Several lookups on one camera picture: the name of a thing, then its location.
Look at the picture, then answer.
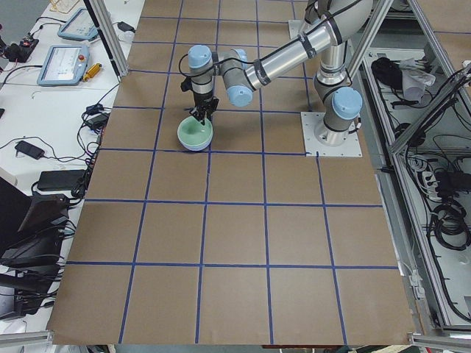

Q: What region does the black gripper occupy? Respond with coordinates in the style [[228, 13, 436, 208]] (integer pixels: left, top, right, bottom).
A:
[[189, 82, 219, 124]]

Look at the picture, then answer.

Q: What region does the green bowl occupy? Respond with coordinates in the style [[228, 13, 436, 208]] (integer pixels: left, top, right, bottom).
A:
[[177, 116, 213, 141]]

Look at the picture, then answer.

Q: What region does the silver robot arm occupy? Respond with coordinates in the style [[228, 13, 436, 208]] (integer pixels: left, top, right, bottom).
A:
[[181, 0, 373, 146]]

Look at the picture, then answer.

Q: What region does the black power adapter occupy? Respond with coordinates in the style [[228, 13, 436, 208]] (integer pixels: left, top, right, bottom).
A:
[[117, 21, 135, 32]]

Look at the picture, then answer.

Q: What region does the lower teach pendant tablet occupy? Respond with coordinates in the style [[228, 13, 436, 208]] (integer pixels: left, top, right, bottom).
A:
[[37, 45, 89, 87]]

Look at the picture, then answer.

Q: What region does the teach pendant tablet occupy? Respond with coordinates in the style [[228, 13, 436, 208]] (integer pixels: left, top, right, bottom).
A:
[[57, 7, 98, 41], [37, 45, 89, 87]]

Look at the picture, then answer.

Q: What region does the upper teach pendant tablet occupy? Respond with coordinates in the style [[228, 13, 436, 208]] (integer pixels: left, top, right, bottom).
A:
[[57, 7, 98, 41]]

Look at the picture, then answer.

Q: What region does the black smartphone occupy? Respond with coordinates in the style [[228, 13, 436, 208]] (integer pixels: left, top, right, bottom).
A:
[[15, 140, 45, 160]]

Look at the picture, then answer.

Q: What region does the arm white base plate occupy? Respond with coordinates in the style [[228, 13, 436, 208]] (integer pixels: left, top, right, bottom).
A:
[[300, 112, 363, 158]]

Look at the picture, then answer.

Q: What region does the aluminium frame post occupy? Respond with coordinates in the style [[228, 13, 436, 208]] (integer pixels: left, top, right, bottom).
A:
[[84, 0, 129, 77]]

